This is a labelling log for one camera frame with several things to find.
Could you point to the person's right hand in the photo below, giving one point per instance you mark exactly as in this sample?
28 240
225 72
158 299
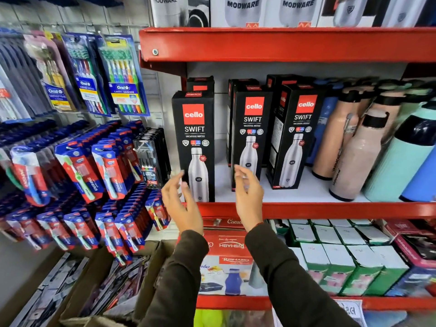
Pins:
250 207

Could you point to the person's left hand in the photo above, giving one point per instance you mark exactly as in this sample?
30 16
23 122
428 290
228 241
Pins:
187 214

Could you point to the person's right fingers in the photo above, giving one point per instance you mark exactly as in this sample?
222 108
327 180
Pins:
247 180

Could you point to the person's left thumb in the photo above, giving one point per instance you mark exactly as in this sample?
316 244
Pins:
186 192

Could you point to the person's right forearm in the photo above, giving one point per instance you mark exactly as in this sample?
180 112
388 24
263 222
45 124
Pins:
293 282

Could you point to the person's left forearm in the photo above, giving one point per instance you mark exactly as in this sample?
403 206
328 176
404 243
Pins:
177 279

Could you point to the flat red box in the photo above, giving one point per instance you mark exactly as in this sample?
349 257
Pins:
221 223

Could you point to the row of black bottle boxes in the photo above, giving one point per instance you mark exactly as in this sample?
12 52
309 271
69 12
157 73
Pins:
252 132

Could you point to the row of black toothbrush packs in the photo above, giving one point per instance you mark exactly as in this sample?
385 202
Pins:
151 156

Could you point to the red lunch set box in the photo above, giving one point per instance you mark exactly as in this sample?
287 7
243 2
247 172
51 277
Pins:
224 262

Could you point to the red metal shelf board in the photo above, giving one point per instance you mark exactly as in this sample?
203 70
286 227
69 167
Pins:
323 210
286 44
235 303

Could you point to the brown cardboard box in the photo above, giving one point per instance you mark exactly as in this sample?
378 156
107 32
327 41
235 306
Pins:
150 269

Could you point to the rows of red blue toothbrush packs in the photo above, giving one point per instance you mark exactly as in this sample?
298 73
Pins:
102 173

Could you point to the beige insulated bottle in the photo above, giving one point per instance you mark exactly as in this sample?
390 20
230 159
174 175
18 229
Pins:
357 160
335 139
386 103

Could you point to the stack of green white boxes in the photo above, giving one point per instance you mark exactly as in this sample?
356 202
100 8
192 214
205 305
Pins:
340 258

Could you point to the green toothbrush multipack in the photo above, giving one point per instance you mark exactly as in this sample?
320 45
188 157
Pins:
124 78

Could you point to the yellow plastic packet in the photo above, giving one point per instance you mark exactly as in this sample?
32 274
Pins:
214 319

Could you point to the blue toothbrush multipack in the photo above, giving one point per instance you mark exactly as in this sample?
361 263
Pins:
87 78

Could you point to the mint green insulated bottle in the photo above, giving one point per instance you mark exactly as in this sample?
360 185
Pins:
414 100
398 163

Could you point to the white paper label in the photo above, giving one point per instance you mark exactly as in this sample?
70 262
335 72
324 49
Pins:
351 311

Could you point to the pile of grey packets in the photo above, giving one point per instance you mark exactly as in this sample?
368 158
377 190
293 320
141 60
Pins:
47 292

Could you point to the pink toothbrush multipack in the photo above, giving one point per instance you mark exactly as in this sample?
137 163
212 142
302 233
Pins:
51 74

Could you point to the black and white bottle box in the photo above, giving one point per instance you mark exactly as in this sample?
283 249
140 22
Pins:
177 11

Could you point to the maroon product box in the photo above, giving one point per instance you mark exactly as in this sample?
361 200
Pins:
415 255

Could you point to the white black steel bottle box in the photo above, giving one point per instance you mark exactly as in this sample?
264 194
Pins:
347 11
402 11

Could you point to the row of grey toothbrush packs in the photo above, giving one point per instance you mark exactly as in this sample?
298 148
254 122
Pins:
17 78

